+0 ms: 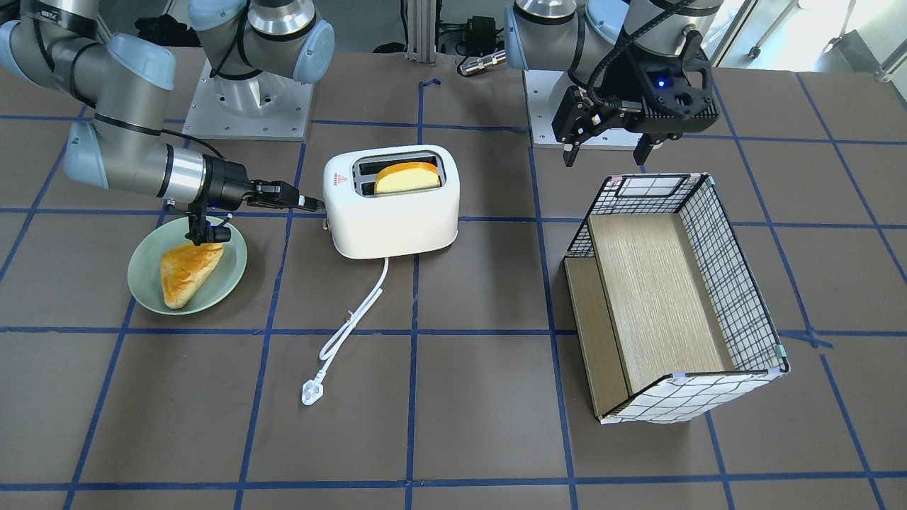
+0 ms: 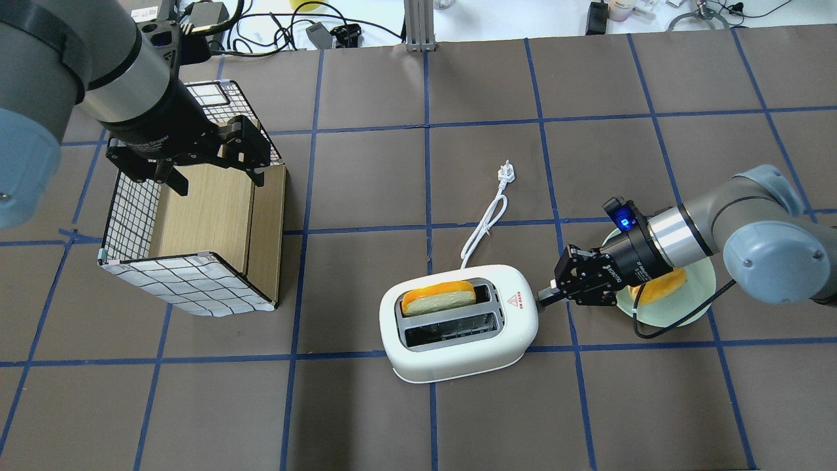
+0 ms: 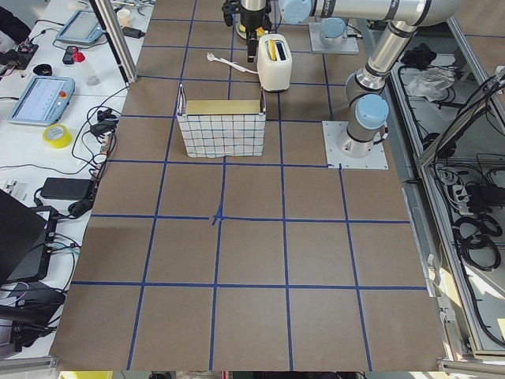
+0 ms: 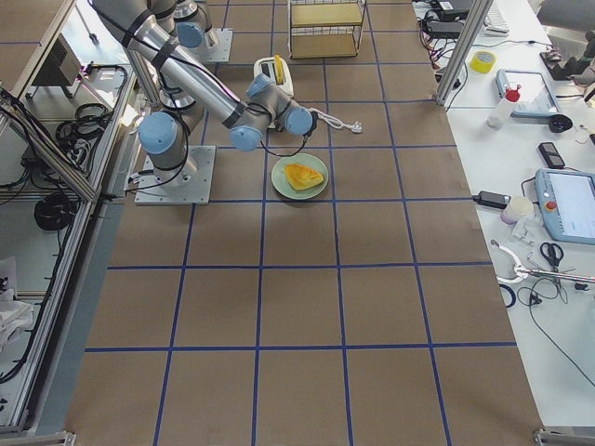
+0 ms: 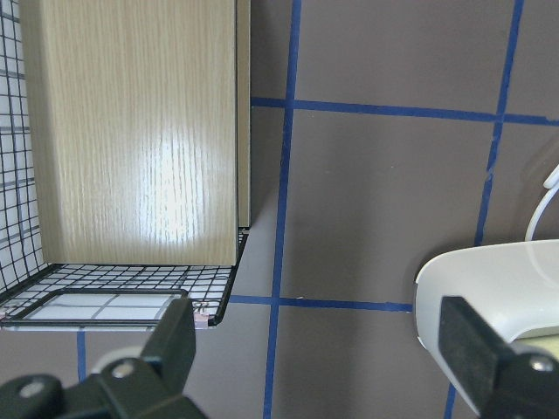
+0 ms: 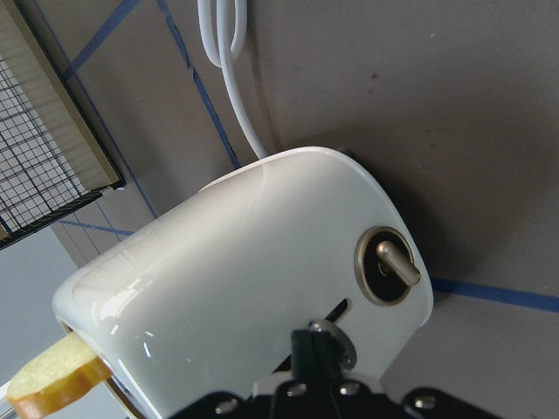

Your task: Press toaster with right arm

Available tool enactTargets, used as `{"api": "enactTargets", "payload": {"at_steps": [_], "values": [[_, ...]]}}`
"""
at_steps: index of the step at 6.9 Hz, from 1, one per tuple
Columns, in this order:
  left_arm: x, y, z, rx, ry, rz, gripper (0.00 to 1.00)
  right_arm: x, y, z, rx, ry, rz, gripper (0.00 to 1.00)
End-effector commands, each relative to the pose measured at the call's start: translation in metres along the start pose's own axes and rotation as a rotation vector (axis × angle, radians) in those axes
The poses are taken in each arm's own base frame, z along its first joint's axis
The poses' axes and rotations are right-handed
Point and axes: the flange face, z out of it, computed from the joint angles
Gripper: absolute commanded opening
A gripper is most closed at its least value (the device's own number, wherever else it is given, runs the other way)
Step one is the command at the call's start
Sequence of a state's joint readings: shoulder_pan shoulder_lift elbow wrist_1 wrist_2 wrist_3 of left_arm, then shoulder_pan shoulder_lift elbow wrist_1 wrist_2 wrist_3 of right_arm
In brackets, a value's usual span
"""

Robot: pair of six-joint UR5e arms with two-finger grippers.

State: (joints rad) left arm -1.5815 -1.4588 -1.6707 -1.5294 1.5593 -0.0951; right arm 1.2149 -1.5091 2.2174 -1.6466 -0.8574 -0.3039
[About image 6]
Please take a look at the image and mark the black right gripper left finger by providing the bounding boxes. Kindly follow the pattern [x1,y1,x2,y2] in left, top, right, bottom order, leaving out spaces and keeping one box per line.
[269,330,324,418]

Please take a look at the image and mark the grid-patterned box with wooden base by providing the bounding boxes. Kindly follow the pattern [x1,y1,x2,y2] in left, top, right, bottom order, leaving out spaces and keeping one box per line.
[1,1,125,248]

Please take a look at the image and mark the yellow bread slice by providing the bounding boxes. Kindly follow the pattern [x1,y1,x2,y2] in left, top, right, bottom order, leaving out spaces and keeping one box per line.
[6,332,112,418]

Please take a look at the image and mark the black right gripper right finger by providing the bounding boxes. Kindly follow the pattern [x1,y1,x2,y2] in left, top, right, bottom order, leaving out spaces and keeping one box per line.
[314,323,361,418]

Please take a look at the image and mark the white two-slot toaster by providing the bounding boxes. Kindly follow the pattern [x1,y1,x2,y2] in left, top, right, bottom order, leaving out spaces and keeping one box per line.
[52,147,433,418]

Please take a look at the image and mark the white toaster power cable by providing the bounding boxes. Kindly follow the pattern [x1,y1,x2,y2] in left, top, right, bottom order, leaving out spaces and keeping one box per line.
[197,0,268,159]

